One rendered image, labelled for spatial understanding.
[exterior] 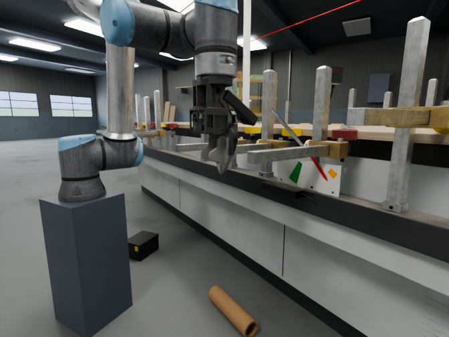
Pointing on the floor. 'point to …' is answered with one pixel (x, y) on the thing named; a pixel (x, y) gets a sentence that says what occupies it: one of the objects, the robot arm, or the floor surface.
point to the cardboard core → (233, 311)
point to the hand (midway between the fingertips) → (224, 168)
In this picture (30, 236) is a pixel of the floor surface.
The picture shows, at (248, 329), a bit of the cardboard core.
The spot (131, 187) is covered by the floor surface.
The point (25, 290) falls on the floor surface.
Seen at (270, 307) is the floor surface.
